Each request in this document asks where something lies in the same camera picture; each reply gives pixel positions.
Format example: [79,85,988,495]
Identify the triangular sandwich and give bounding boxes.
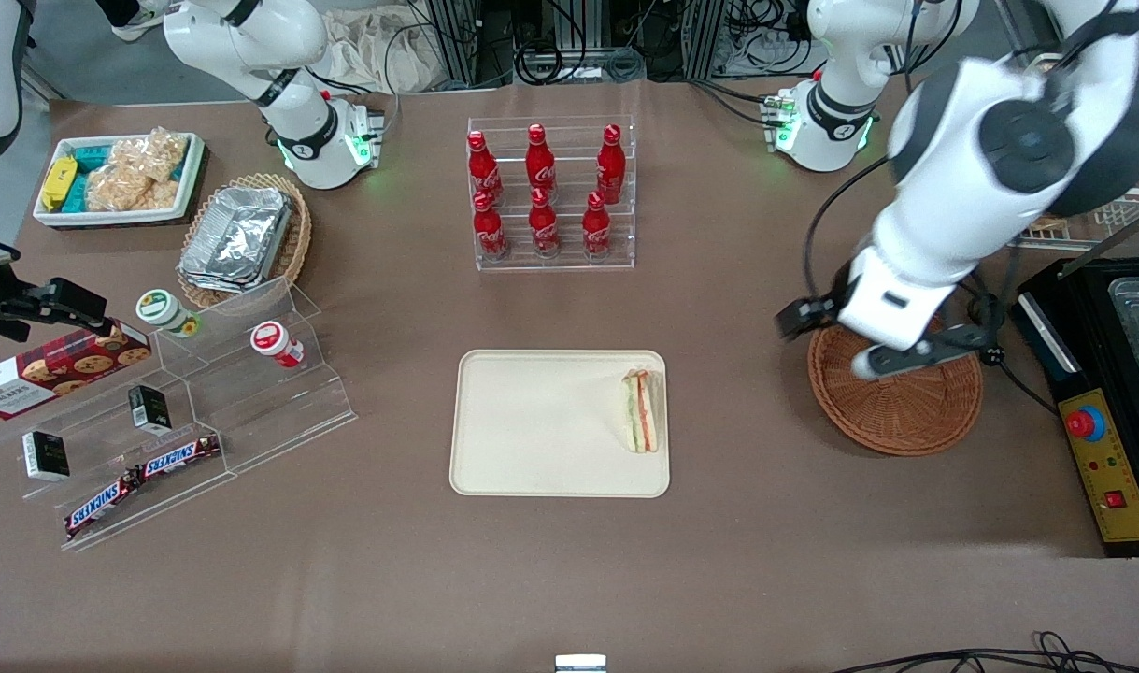
[621,367,666,455]

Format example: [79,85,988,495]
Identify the round brown wicker basket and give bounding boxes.
[806,316,985,457]

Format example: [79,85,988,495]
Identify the oval light wicker basket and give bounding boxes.
[176,172,314,310]

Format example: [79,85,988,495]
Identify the beige rectangular tray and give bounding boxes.
[448,349,672,499]

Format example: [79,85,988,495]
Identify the red tartan cookie box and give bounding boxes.
[0,320,153,422]

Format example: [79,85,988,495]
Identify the green lid cup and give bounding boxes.
[135,289,204,340]

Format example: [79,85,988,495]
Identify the white plastic snack bin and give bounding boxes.
[32,131,206,231]

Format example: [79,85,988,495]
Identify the yellow snack packet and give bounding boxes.
[40,156,80,213]

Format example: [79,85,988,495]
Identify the small black box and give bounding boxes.
[127,383,174,436]
[21,429,72,483]

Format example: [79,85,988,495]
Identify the clear bag of rice crackers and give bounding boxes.
[85,125,192,213]

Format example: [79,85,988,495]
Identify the teal snack packet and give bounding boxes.
[67,144,115,213]

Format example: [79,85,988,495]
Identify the stacked aluminium foil containers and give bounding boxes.
[178,186,295,294]

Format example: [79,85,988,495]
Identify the Snickers chocolate bar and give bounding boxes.
[136,434,223,480]
[64,471,143,542]

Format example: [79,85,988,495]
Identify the red lid cup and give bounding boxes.
[249,320,306,369]

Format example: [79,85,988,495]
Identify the clear acrylic stepped shelf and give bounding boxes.
[0,275,361,553]

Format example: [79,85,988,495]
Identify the black sealing machine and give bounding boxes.
[1010,256,1139,560]

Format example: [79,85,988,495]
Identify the red emergency stop button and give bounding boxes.
[1065,407,1108,443]

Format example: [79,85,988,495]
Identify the red cola bottle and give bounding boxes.
[525,122,559,203]
[581,190,614,259]
[472,190,510,261]
[595,122,627,206]
[528,187,562,259]
[466,129,505,208]

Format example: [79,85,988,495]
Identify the clear acrylic bottle rack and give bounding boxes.
[465,114,638,273]

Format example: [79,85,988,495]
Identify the white sneaker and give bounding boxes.
[109,0,174,43]

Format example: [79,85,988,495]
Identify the beige cloth bag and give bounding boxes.
[326,7,441,95]

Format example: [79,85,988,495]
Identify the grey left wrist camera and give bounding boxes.
[852,322,996,381]

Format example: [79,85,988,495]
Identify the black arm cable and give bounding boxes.
[801,152,908,302]

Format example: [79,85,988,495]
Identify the black power cable with plug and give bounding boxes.
[963,277,1061,418]

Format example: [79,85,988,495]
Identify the black base cables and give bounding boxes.
[689,77,787,129]

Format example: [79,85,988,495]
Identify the wire basket with bread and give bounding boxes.
[1006,185,1139,253]

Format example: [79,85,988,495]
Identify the aluminium frame post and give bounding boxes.
[689,0,731,81]
[427,0,516,91]

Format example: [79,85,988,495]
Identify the coiled black cable bundle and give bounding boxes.
[516,37,647,87]

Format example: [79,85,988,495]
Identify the black floor cable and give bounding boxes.
[826,630,1139,673]

